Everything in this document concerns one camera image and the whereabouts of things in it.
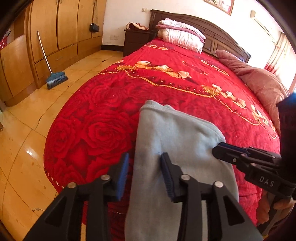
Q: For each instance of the blue broom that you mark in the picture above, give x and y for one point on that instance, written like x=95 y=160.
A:
x=55 y=78

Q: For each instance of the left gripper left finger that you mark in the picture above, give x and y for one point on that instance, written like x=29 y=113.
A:
x=62 y=220

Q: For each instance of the red white curtain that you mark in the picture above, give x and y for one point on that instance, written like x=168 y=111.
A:
x=278 y=55

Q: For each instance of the red rose bedspread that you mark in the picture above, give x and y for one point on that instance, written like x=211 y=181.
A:
x=99 y=121

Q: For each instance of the light grey sweatpants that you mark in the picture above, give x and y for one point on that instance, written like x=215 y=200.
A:
x=189 y=142

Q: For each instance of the dark wooden nightstand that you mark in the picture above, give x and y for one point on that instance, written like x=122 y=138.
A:
x=135 y=39

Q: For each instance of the white pink pillow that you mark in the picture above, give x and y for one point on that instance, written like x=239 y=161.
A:
x=181 y=34

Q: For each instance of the clothes on nightstand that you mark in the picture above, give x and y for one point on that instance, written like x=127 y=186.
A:
x=136 y=26

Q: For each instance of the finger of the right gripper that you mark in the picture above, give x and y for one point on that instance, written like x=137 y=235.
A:
x=243 y=157

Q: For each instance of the wooden wardrobe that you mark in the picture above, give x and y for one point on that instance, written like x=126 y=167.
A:
x=64 y=30

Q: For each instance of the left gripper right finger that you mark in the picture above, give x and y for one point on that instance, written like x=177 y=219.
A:
x=205 y=205

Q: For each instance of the framed wall picture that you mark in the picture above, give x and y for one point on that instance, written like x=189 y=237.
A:
x=224 y=5

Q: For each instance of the black hanging bag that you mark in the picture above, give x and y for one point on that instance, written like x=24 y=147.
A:
x=94 y=27

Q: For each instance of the dark wooden headboard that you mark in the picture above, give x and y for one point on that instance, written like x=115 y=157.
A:
x=216 y=38

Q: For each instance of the pink folded quilt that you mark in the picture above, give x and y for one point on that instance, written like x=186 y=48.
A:
x=266 y=86

